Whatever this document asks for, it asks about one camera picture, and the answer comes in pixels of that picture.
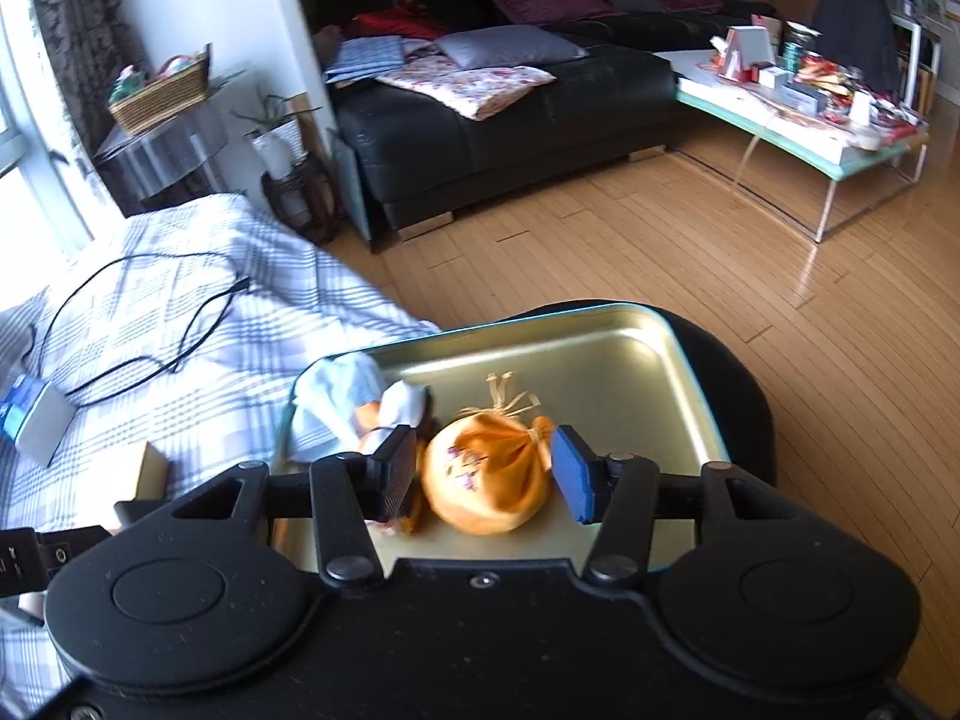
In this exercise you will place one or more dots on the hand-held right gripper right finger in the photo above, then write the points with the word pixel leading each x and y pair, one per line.
pixel 574 476

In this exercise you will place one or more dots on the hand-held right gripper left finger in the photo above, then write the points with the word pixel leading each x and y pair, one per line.
pixel 394 474

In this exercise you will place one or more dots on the white and orange cloth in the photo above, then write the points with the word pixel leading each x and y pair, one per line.
pixel 401 405

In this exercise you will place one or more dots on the orange cloth pouch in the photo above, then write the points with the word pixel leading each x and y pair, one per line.
pixel 487 472

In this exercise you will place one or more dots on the blue face mask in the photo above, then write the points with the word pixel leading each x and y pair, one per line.
pixel 334 405

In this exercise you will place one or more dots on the teal metal tin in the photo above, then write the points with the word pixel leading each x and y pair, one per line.
pixel 600 375

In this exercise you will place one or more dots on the blue and white box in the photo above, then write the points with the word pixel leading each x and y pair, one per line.
pixel 46 424

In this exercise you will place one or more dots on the gold cardboard box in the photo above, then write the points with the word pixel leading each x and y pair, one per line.
pixel 146 476

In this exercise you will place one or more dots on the grey plaid blanket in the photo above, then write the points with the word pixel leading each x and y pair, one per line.
pixel 225 292

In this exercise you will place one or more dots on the dark wooden plant stand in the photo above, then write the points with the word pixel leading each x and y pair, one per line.
pixel 300 202

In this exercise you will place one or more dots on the grey panel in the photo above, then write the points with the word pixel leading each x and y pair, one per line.
pixel 351 180

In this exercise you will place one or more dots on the black leather sofa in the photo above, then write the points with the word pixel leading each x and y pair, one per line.
pixel 540 135

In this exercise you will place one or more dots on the potted plant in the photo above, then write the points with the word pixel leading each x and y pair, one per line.
pixel 277 139

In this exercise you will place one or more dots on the floral cushion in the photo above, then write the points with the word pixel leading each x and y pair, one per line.
pixel 465 86

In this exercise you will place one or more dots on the glass side table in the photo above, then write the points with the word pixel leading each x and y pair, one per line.
pixel 165 150

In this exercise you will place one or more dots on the glass coffee table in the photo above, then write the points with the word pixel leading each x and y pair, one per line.
pixel 787 135

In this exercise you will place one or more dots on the blue checked cloth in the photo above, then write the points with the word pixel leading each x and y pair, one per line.
pixel 364 60

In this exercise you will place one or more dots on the light grey cushion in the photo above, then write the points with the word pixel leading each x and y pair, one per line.
pixel 510 45

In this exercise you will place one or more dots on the wicker basket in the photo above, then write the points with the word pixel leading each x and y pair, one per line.
pixel 161 101

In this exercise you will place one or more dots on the red cloth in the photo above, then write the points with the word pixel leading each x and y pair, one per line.
pixel 397 22

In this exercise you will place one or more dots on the white triangular stand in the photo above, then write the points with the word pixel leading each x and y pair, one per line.
pixel 750 52

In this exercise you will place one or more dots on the green can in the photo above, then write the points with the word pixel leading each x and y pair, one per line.
pixel 795 58

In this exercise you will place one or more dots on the black office chair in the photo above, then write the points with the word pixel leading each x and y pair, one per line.
pixel 855 30

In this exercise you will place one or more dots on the patterned curtain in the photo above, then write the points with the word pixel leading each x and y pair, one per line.
pixel 75 22

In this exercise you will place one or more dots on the white shelf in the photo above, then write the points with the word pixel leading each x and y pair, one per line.
pixel 930 22

